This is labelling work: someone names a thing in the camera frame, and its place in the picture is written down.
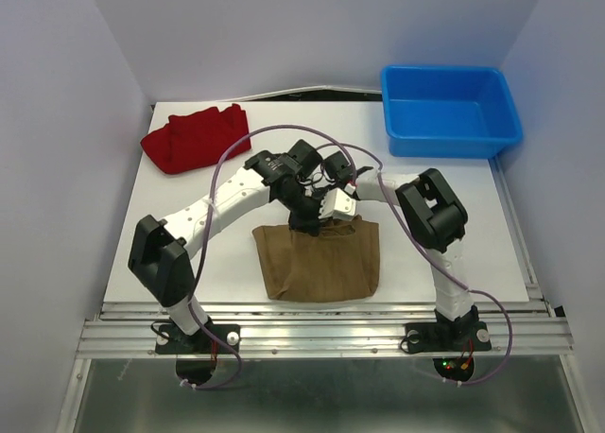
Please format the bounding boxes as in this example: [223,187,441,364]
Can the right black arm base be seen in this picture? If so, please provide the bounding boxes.
[399,320,492,355]

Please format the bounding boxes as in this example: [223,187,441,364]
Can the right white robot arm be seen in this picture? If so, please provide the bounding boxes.
[318,151,474,348]

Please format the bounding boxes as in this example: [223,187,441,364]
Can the red skirt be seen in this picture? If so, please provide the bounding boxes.
[141,104,249,175]

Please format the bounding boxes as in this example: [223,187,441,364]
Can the aluminium mounting rail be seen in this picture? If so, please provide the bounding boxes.
[77,301,574,359]

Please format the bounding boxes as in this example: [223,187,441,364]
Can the tan skirt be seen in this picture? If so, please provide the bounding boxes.
[252,216,380,303]

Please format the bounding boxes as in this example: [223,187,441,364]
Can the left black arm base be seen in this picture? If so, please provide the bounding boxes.
[149,320,240,355]

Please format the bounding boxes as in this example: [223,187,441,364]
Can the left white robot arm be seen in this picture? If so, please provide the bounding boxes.
[128,140,322,352]

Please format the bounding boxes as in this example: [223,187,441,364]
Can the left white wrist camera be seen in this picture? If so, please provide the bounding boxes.
[319,188,356,221]

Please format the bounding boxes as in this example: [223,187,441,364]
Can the blue plastic bin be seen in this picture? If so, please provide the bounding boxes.
[381,65,523,159]

